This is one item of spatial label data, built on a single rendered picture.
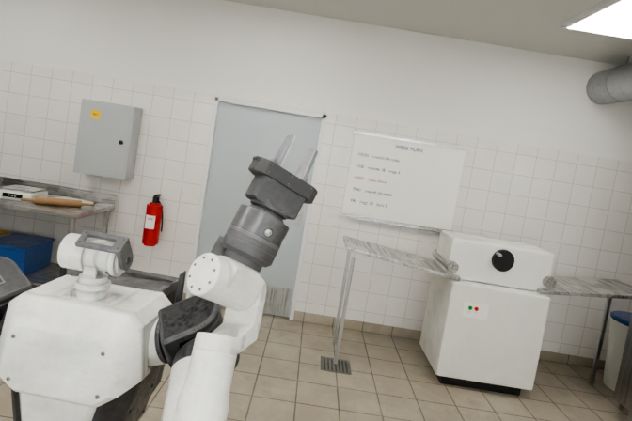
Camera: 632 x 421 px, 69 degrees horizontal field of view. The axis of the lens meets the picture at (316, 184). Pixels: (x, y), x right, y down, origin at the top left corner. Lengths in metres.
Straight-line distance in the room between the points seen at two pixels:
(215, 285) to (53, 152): 4.59
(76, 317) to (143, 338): 0.12
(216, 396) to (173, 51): 4.31
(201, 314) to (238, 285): 0.20
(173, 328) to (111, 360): 0.11
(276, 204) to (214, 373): 0.26
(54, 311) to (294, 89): 3.83
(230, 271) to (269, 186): 0.14
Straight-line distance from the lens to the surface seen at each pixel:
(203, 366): 0.70
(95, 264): 0.95
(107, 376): 0.93
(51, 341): 0.96
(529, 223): 5.02
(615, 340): 5.20
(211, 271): 0.69
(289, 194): 0.74
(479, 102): 4.80
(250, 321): 0.75
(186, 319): 0.91
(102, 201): 4.93
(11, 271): 1.10
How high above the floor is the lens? 1.70
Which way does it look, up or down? 4 degrees down
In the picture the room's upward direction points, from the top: 9 degrees clockwise
